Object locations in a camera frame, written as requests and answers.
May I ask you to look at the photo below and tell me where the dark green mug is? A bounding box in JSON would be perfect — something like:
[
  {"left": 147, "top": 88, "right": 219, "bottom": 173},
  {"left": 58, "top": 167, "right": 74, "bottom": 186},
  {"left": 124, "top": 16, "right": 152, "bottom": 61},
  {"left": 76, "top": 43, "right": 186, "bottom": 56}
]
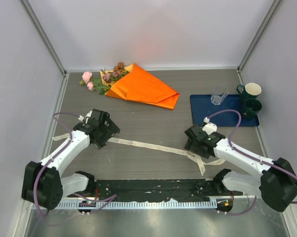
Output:
[{"left": 241, "top": 98, "right": 262, "bottom": 119}]

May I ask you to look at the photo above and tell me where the aluminium front rail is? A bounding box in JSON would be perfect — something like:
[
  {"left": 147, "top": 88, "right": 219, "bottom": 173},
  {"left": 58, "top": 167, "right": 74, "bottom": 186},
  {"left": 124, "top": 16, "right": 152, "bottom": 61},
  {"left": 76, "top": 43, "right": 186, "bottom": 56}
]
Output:
[{"left": 21, "top": 177, "right": 292, "bottom": 210}]

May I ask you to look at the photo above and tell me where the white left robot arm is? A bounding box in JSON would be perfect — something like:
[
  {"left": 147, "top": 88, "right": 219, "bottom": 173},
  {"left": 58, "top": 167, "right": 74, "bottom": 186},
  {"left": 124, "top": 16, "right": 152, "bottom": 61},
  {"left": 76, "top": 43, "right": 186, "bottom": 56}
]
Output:
[{"left": 21, "top": 109, "right": 120, "bottom": 210}]

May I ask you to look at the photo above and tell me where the cream printed ribbon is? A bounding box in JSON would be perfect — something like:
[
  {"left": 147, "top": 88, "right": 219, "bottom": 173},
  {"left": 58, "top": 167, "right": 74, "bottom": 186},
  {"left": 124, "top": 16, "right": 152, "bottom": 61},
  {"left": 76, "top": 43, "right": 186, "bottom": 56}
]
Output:
[{"left": 43, "top": 131, "right": 225, "bottom": 175}]

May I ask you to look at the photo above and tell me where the green mug white interior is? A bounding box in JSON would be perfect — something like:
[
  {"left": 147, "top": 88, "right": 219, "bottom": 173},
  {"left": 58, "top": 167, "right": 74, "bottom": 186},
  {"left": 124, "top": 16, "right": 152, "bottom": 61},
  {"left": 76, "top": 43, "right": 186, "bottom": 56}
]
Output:
[{"left": 236, "top": 82, "right": 262, "bottom": 103}]

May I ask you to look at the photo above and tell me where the clear plastic cup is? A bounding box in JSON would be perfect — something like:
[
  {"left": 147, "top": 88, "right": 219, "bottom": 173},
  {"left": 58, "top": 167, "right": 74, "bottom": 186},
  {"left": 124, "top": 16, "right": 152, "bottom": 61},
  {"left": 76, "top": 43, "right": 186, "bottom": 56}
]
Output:
[{"left": 211, "top": 86, "right": 229, "bottom": 106}]

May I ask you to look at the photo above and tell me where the orange fake flower stem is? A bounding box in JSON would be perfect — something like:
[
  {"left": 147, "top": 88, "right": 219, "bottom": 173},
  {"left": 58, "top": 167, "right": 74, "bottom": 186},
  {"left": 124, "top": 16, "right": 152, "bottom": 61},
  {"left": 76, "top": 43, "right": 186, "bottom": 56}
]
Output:
[{"left": 113, "top": 62, "right": 129, "bottom": 78}]

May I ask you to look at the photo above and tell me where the blue plastic tray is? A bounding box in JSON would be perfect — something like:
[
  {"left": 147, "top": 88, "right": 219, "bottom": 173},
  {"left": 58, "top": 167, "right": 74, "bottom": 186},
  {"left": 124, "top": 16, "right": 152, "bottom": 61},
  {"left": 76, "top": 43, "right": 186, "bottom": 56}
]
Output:
[{"left": 189, "top": 94, "right": 260, "bottom": 128}]

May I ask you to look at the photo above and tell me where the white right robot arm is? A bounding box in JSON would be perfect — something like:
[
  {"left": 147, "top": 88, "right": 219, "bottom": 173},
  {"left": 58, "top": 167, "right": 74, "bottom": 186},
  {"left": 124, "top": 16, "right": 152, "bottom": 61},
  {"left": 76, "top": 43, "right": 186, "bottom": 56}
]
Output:
[{"left": 185, "top": 122, "right": 297, "bottom": 212}]

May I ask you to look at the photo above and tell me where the orange wrapping paper sheet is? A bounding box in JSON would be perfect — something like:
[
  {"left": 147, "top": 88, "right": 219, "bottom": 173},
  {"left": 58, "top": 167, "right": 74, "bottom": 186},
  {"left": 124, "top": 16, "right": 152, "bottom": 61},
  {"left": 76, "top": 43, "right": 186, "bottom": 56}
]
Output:
[{"left": 102, "top": 63, "right": 179, "bottom": 110}]

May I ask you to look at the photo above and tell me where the pink fake flower stem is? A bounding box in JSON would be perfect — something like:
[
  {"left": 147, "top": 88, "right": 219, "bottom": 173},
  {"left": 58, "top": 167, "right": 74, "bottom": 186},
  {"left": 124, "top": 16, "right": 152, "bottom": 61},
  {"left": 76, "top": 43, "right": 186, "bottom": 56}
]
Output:
[
  {"left": 79, "top": 71, "right": 111, "bottom": 95},
  {"left": 100, "top": 70, "right": 126, "bottom": 83}
]

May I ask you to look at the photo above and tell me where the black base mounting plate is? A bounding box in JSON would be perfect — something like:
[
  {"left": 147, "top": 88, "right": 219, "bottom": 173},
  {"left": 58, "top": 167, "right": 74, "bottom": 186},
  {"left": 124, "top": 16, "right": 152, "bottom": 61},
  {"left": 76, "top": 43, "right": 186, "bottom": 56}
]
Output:
[{"left": 66, "top": 179, "right": 243, "bottom": 202}]

